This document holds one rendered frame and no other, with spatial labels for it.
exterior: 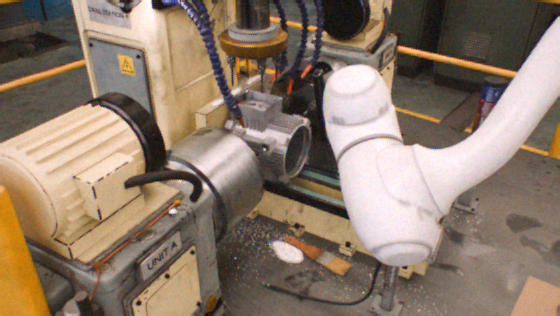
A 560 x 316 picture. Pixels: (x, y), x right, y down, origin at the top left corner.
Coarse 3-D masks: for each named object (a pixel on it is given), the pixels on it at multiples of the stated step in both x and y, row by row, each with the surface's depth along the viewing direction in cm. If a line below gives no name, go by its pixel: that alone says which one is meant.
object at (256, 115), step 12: (240, 96) 142; (252, 96) 145; (264, 96) 142; (276, 96) 140; (240, 108) 136; (252, 108) 134; (264, 108) 134; (276, 108) 138; (252, 120) 136; (264, 120) 134
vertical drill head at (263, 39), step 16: (240, 0) 121; (256, 0) 120; (240, 16) 123; (256, 16) 122; (224, 32) 130; (240, 32) 123; (256, 32) 123; (272, 32) 124; (224, 48) 125; (240, 48) 122; (256, 48) 122; (272, 48) 123
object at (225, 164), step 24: (192, 144) 113; (216, 144) 114; (240, 144) 117; (168, 168) 107; (192, 168) 107; (216, 168) 109; (240, 168) 114; (216, 192) 107; (240, 192) 112; (216, 216) 108; (240, 216) 115; (216, 240) 115
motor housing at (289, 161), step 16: (272, 128) 135; (288, 128) 133; (304, 128) 142; (256, 144) 135; (288, 144) 149; (304, 144) 146; (272, 160) 133; (288, 160) 148; (304, 160) 146; (288, 176) 139
